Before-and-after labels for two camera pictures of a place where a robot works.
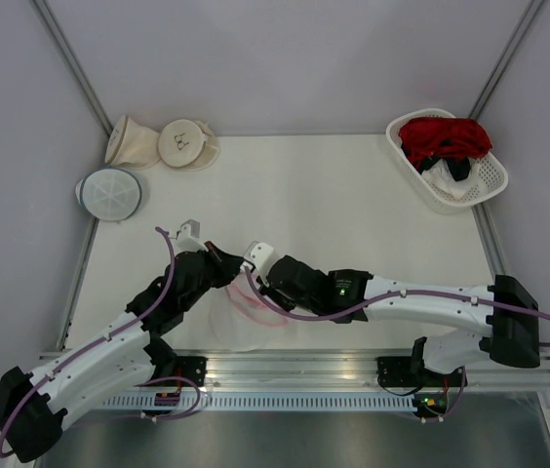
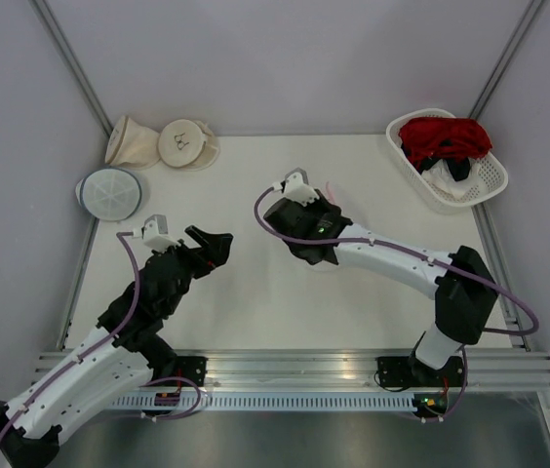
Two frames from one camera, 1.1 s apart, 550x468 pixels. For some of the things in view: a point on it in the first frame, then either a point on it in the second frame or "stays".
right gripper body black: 287,303 → 318,208
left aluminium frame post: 73,62 stays
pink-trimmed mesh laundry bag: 240,322 → 331,192
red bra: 426,137 stays
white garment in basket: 455,189 stays
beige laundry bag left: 132,145 stays
